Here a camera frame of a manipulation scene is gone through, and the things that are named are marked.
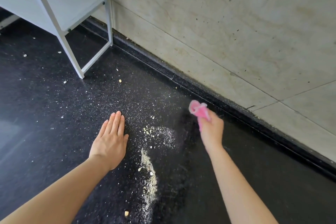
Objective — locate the person's left forearm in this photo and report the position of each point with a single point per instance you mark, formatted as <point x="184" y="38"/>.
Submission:
<point x="47" y="195"/>

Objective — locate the person's right hand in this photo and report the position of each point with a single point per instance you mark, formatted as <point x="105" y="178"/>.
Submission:
<point x="212" y="132"/>

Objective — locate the person's left hand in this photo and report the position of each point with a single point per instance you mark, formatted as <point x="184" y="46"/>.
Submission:
<point x="110" y="145"/>

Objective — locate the white metal shelf rack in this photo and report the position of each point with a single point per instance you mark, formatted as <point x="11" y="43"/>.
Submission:
<point x="65" y="3"/>

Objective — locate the pink cloth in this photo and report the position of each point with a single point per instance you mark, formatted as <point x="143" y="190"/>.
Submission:
<point x="200" y="111"/>

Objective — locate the person's right forearm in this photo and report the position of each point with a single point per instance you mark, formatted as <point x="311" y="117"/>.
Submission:
<point x="239" y="192"/>

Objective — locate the black speckled countertop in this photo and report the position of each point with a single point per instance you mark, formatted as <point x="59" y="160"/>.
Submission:
<point x="52" y="100"/>

